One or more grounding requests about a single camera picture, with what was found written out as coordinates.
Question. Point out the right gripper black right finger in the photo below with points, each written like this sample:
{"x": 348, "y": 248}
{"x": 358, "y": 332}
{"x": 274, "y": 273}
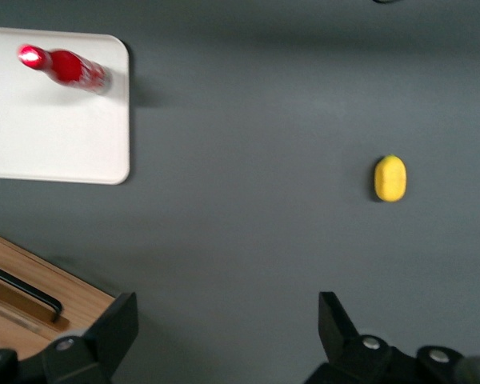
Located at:
{"x": 344, "y": 352}

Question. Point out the white rectangular tray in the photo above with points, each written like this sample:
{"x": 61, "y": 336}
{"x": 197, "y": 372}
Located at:
{"x": 56, "y": 136}

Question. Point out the yellow lemon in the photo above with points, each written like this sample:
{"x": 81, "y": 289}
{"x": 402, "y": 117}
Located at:
{"x": 390, "y": 178}

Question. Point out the wooden drawer cabinet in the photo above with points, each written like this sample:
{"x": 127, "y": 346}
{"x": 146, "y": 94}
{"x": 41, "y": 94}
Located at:
{"x": 80, "y": 294}

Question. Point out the red coke bottle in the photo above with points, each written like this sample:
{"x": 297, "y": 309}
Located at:
{"x": 66, "y": 70}

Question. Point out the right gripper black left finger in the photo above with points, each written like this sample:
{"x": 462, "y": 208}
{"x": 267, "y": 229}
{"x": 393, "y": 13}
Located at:
{"x": 108, "y": 340}

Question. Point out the wooden drawer front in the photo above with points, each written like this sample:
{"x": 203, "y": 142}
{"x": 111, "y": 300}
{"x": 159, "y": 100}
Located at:
{"x": 80, "y": 296}

